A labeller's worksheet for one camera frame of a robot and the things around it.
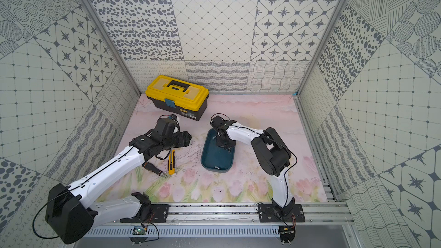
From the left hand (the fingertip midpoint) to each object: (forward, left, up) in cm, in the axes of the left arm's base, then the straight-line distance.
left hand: (185, 134), depth 81 cm
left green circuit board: (-37, +17, -19) cm, 45 cm away
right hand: (+3, -19, -17) cm, 25 cm away
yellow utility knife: (-8, +9, -16) cm, 20 cm away
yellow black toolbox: (+23, +2, 0) cm, 23 cm away
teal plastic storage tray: (-5, -13, -15) cm, 21 cm away
